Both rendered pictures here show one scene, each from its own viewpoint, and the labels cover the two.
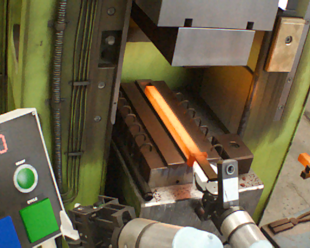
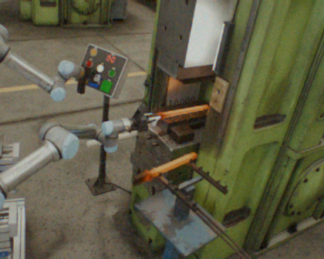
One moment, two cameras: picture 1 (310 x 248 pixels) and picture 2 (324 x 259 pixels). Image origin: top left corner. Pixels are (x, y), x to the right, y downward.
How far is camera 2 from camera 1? 2.08 m
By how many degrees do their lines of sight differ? 66
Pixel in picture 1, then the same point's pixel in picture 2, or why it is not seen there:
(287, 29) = (217, 84)
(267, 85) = (212, 116)
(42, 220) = (106, 86)
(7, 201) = (103, 74)
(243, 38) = (174, 65)
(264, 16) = (181, 58)
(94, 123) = (161, 90)
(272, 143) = (215, 158)
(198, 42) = (163, 59)
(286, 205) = not seen: outside the picture
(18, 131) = (119, 60)
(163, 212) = not seen: hidden behind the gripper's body
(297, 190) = not seen: outside the picture
